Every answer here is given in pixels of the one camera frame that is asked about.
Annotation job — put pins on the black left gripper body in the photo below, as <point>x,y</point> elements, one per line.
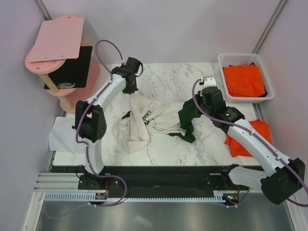
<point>132,88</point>

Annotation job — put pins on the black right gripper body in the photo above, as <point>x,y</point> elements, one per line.
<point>201,104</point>

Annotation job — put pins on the cream and green t-shirt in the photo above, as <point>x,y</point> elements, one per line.
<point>148,117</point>

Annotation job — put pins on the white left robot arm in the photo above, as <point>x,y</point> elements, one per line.
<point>90,122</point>

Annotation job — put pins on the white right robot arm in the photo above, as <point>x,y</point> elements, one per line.
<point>281,176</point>

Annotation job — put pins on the orange t-shirt in basket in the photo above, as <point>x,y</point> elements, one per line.
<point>244,81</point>

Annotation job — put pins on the white plastic basket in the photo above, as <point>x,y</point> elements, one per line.
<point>232,58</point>

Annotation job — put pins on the orange t-shirt on table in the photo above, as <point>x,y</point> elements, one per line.
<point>236,149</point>

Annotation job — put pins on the black clipboard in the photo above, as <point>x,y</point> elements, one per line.
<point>74,72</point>

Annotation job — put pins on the pink tiered shelf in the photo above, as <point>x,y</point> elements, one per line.
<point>63,61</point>

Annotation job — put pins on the pink clipboard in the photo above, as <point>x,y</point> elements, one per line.
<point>58,39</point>

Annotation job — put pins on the white folded t-shirt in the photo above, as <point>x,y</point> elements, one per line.
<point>62,136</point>

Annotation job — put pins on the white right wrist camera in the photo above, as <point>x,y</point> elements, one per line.
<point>208,82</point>

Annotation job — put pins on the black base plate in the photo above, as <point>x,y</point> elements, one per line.
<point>159,181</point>

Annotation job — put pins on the white slotted cable duct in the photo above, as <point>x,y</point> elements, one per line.
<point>107,197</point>

